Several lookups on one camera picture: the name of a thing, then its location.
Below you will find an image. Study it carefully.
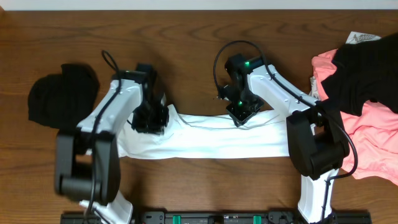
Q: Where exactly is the folded black garment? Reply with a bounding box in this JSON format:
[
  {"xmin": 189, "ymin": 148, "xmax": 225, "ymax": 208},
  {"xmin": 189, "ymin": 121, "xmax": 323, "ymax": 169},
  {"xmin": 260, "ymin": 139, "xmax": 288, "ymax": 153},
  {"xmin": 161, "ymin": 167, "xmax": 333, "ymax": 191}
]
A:
[{"xmin": 27, "ymin": 63, "xmax": 100, "ymax": 130}]

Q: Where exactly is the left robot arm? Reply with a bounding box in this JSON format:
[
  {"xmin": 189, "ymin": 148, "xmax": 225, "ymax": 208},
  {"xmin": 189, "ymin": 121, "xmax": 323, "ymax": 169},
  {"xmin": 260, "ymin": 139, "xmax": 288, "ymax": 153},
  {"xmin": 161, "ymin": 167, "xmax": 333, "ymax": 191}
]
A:
[{"xmin": 55, "ymin": 69, "xmax": 169, "ymax": 223}]

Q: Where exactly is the black t-shirt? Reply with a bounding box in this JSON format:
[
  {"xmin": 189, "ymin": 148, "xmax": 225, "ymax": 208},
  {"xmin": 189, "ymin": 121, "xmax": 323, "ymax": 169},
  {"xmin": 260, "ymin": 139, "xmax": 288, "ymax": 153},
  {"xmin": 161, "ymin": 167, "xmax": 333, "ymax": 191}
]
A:
[{"xmin": 322, "ymin": 33, "xmax": 397, "ymax": 116}]

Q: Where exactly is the white leaf-print garment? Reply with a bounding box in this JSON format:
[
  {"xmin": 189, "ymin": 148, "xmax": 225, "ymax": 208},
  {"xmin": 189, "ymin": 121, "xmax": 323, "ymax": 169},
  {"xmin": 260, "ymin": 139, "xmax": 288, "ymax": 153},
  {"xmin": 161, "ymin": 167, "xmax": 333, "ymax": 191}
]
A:
[{"xmin": 309, "ymin": 31, "xmax": 381, "ymax": 100}]

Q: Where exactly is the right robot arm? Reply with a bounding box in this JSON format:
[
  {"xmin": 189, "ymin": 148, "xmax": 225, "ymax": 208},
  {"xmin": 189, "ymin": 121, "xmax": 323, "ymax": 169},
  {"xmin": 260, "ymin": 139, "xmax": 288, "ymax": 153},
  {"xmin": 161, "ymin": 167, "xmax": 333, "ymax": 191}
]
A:
[{"xmin": 220, "ymin": 54, "xmax": 349, "ymax": 223}]

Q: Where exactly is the white t-shirt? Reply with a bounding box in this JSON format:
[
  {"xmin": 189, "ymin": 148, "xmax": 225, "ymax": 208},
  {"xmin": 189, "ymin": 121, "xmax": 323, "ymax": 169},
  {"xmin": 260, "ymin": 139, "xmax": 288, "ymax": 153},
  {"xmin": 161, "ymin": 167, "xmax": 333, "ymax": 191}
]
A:
[{"xmin": 117, "ymin": 105, "xmax": 289, "ymax": 160}]

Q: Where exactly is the coral pink garment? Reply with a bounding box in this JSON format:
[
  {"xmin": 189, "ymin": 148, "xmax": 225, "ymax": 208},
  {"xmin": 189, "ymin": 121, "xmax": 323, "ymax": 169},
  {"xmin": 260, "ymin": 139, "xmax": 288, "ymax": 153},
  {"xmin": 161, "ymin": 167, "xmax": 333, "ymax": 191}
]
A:
[{"xmin": 312, "ymin": 49, "xmax": 397, "ymax": 185}]

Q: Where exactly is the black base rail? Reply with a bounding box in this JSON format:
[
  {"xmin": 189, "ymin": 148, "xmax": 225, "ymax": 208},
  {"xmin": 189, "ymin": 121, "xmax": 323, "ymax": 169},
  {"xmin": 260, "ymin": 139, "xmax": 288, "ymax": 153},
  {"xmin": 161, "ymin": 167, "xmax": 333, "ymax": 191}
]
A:
[{"xmin": 60, "ymin": 210, "xmax": 373, "ymax": 224}]

